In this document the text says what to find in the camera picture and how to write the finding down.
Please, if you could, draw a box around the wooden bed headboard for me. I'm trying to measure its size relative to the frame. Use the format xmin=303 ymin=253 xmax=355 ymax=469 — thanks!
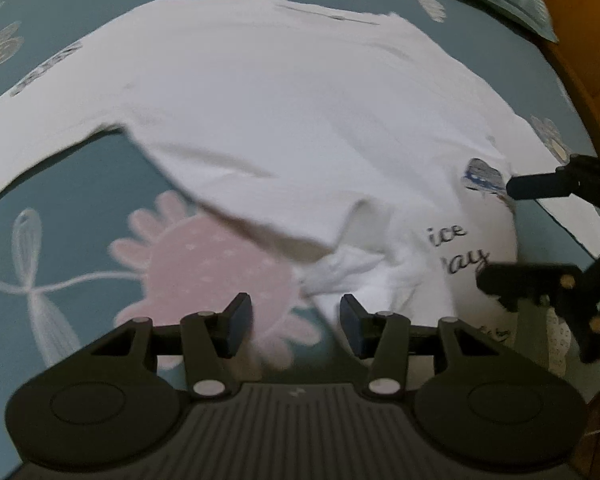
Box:
xmin=522 ymin=0 xmax=600 ymax=161

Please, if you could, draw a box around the white printed t-shirt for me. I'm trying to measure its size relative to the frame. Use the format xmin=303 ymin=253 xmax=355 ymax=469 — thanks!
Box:
xmin=0 ymin=0 xmax=600 ymax=361

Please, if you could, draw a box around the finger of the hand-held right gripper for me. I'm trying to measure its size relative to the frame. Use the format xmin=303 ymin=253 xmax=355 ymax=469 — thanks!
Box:
xmin=506 ymin=154 xmax=600 ymax=221
xmin=476 ymin=260 xmax=600 ymax=366

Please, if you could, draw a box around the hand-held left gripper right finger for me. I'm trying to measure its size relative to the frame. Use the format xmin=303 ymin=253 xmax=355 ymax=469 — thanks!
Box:
xmin=340 ymin=294 xmax=508 ymax=403

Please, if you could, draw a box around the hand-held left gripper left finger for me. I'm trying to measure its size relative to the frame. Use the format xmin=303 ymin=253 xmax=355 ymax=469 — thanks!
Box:
xmin=91 ymin=292 xmax=253 ymax=403

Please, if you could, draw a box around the teal floral bed sheet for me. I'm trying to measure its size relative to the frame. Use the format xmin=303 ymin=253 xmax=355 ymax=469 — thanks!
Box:
xmin=0 ymin=0 xmax=600 ymax=480

